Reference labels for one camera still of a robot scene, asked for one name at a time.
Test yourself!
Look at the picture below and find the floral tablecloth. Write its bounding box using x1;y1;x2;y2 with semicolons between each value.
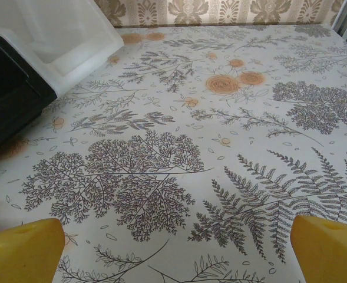
0;25;347;283

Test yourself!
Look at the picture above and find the black plastic bin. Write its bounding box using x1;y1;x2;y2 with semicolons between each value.
0;31;58;166

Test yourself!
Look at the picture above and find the white plastic bin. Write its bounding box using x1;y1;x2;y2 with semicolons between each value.
0;0;124;97

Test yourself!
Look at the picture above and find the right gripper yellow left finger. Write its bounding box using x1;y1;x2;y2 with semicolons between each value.
0;218;65;283

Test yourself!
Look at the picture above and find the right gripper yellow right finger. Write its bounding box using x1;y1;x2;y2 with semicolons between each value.
290;214;347;283

